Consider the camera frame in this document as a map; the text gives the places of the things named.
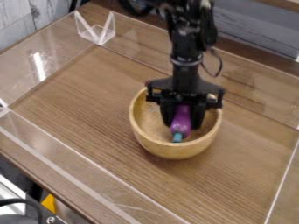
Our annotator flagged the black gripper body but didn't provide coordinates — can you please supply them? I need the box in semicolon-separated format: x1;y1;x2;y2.
145;62;224;109

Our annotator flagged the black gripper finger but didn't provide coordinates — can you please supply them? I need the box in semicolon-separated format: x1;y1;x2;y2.
160;101;176;127
190;102;206;130

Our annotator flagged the purple toy eggplant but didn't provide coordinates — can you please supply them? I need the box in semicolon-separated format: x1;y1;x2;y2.
170;105;192;143

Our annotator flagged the brown wooden bowl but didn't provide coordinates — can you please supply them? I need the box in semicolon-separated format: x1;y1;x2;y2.
128;87;222;159

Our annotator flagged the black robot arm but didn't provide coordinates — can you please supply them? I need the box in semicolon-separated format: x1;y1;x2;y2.
117;0;224;130

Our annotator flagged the yellow black device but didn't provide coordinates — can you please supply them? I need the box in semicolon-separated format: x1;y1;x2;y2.
22;193;69;224

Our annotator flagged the clear acrylic corner bracket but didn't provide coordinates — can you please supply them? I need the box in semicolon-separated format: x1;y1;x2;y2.
73;11;116;46

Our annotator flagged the clear acrylic tray wall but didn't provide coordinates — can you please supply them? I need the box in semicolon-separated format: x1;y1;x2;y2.
0;100;188;224

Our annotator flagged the black cable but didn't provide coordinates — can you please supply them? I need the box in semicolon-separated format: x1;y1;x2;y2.
0;199;44;218

